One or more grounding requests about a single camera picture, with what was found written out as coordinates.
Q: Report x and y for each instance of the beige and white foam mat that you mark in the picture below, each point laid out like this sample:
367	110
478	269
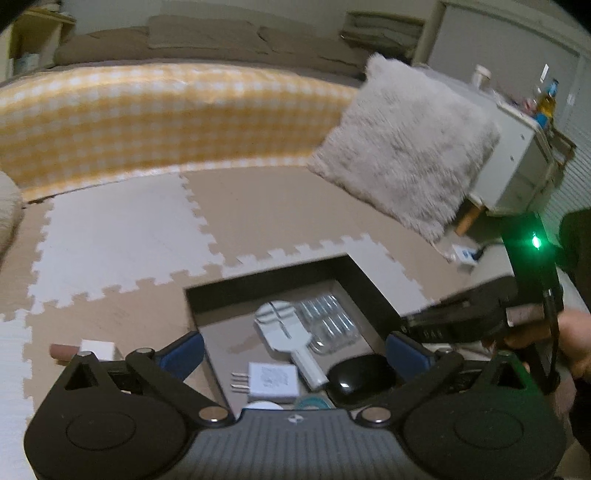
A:
115	240

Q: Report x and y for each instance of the yellow checked bed cover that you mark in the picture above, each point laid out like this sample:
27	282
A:
161	120

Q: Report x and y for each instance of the teal tape roll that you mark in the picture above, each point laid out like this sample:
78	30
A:
311	403

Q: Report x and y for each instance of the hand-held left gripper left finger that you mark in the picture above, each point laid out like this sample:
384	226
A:
184	353

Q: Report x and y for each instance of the large cream fluffy pillow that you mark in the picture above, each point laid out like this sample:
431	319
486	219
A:
7	207

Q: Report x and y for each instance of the clear plastic blister pack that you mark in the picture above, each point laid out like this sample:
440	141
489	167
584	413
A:
330	323

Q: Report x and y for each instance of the white cup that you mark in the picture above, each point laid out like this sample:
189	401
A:
481	77

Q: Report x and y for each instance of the white watch link remover tool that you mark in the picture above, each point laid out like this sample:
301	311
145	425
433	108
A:
281	332

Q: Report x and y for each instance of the folded brown blanket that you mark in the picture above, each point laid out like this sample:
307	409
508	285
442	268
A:
383	32

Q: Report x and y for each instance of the white round disc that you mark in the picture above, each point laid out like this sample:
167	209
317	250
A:
263	406

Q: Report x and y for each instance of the black oval case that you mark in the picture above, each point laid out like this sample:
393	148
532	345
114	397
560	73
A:
360	378

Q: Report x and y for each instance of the grey-white fluffy pillow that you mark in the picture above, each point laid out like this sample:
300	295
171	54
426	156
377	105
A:
406	143

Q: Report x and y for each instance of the black cardboard box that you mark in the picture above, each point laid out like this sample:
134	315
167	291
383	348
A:
364	281

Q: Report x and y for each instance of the white side cabinet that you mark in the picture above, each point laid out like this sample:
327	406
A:
512	161

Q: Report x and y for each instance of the yellow bottle with blue cap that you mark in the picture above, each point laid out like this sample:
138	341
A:
547	104

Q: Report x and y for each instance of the white power strip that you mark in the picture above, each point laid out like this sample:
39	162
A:
464	254

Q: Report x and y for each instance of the white plug charger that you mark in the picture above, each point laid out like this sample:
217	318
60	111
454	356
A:
272	381

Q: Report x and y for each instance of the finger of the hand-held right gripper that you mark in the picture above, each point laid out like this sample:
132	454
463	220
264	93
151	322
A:
434	321

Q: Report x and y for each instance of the person's right hand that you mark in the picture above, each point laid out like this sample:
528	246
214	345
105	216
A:
575	337

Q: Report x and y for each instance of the lipstick with white box cap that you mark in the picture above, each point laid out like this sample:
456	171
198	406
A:
97	349

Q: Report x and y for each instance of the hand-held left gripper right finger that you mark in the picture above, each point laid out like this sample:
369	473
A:
406	353

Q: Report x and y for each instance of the wooden shelf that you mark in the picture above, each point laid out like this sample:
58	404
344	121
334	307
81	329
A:
27	60

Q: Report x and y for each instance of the brown bed blanket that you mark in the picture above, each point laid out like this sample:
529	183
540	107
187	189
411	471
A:
207	44

